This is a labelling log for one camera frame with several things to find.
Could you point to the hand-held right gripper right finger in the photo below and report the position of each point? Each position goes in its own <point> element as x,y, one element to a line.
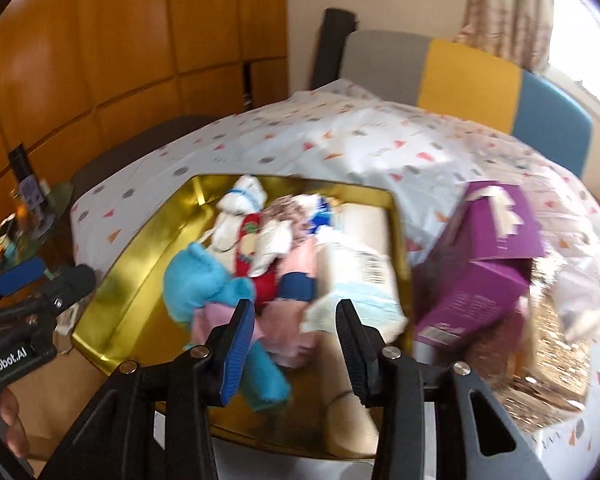
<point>360,360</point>

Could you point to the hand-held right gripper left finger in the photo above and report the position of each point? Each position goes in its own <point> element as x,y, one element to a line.
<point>235,350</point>

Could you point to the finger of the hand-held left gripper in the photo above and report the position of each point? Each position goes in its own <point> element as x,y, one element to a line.
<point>65,287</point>
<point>20,275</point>

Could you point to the gold metal tin box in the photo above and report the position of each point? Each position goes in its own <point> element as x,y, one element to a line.
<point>130,270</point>

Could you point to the white wet wipes pack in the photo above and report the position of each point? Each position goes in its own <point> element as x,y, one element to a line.
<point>360,280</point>

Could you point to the blue plush toy pink dress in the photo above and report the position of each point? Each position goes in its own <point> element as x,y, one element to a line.
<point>195,280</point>

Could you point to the red fuzzy sock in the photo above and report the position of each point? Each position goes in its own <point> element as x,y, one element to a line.
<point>245,265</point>

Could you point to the white waffle cloth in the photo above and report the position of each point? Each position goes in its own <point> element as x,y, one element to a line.
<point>275,245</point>

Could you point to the cream soft packet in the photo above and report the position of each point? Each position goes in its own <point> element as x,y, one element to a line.
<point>365,225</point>

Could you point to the brown scrunchie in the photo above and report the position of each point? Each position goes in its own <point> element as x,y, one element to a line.
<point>285,210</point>

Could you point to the blue white tissue packet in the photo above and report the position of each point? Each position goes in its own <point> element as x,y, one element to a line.
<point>322,215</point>

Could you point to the beige knit glove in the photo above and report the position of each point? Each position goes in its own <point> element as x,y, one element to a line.
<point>240,200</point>

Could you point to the person's left hand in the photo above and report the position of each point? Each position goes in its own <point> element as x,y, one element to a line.
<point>15,425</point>

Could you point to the dark bottle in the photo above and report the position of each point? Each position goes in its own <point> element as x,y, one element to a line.
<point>25,175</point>

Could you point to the purple paper carton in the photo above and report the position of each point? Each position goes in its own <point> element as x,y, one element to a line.
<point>480,290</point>

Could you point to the patterned plastic tablecloth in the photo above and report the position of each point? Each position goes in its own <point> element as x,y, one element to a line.
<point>330,130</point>

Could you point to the wooden wardrobe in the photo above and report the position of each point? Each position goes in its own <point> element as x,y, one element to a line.
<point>130,35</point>

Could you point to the grey yellow blue chair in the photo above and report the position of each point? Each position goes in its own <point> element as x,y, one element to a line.
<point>470,75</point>

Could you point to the beige patterned curtain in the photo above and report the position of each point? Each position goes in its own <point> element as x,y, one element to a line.
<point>505,5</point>

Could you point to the window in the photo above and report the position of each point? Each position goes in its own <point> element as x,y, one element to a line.
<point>590,35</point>

